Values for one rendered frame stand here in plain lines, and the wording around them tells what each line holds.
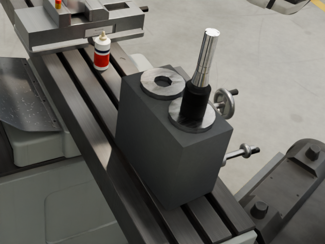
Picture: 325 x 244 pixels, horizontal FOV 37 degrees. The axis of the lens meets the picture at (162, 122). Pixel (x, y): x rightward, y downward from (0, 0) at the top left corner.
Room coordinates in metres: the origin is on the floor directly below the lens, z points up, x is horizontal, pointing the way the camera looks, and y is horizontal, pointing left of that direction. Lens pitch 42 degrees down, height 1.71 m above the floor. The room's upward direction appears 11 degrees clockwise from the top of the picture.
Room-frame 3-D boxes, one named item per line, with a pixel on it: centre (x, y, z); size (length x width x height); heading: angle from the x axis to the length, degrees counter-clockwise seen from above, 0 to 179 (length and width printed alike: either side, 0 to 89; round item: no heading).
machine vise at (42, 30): (1.18, 0.28, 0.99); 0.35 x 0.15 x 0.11; 128
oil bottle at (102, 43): (1.04, 0.19, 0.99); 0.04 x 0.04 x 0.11
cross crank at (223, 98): (1.34, -0.18, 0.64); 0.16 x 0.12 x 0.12; 126
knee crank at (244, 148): (1.25, -0.28, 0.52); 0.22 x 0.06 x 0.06; 126
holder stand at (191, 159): (0.72, -0.02, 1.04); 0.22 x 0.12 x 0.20; 41
